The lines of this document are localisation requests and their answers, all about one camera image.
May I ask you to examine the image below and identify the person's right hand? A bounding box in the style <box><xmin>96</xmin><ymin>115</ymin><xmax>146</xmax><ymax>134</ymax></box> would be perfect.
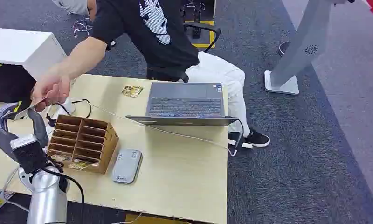
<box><xmin>30</xmin><ymin>71</ymin><xmax>72</xmax><ymax>112</ymax></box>

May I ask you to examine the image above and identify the pale card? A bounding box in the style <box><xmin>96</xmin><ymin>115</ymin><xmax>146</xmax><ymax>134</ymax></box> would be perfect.
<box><xmin>13</xmin><ymin>97</ymin><xmax>48</xmax><ymax>121</ymax></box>

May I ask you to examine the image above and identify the white power adapter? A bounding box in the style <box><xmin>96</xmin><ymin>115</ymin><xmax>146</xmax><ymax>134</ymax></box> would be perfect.
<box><xmin>62</xmin><ymin>98</ymin><xmax>77</xmax><ymax>116</ymax></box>

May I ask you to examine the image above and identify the white cabinet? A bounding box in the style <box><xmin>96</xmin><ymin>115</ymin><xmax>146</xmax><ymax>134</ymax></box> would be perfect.
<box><xmin>0</xmin><ymin>27</ymin><xmax>67</xmax><ymax>82</ymax></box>

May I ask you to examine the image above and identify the wooden card box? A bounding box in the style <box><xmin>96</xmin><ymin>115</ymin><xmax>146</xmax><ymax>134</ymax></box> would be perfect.
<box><xmin>46</xmin><ymin>114</ymin><xmax>119</xmax><ymax>175</ymax></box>

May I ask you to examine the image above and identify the golden printed card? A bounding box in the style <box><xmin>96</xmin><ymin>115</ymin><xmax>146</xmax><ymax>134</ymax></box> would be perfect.
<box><xmin>121</xmin><ymin>85</ymin><xmax>144</xmax><ymax>98</ymax></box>

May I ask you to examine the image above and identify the person in grey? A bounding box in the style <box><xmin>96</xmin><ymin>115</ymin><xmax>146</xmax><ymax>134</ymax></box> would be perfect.
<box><xmin>52</xmin><ymin>0</ymin><xmax>98</xmax><ymax>20</ymax></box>

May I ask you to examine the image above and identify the grey open laptop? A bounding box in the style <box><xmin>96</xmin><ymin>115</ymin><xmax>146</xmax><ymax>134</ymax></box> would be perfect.
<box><xmin>125</xmin><ymin>81</ymin><xmax>239</xmax><ymax>127</ymax></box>

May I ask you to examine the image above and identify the yellow sheet under desk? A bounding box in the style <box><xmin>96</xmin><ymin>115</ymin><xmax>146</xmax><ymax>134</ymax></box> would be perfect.
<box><xmin>124</xmin><ymin>213</ymin><xmax>192</xmax><ymax>224</ymax></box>

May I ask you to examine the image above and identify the white plug under desk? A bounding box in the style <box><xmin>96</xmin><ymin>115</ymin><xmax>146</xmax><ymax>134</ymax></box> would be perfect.
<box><xmin>227</xmin><ymin>138</ymin><xmax>254</xmax><ymax>150</ymax></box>

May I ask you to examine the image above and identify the black round floor base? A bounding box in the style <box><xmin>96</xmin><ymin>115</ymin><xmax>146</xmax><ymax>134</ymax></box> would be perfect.
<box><xmin>277</xmin><ymin>41</ymin><xmax>291</xmax><ymax>57</ymax></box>

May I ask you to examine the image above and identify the grey kiosk stand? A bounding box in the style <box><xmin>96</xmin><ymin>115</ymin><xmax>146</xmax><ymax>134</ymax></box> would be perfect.
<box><xmin>264</xmin><ymin>0</ymin><xmax>356</xmax><ymax>96</ymax></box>

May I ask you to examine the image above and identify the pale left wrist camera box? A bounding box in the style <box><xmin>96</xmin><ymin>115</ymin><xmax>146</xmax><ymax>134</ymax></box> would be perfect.
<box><xmin>9</xmin><ymin>134</ymin><xmax>40</xmax><ymax>152</ymax></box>

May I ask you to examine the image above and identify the black desk cable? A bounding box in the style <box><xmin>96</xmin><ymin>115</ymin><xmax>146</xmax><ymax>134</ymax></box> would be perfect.
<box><xmin>45</xmin><ymin>98</ymin><xmax>92</xmax><ymax>128</ymax></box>

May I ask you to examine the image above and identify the tangled cable bundle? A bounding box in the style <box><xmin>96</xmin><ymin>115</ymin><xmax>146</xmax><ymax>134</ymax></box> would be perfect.
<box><xmin>71</xmin><ymin>16</ymin><xmax>95</xmax><ymax>39</ymax></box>

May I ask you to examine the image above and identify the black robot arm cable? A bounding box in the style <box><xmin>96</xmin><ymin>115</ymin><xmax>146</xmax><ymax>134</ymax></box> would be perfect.
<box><xmin>40</xmin><ymin>156</ymin><xmax>85</xmax><ymax>224</ymax></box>

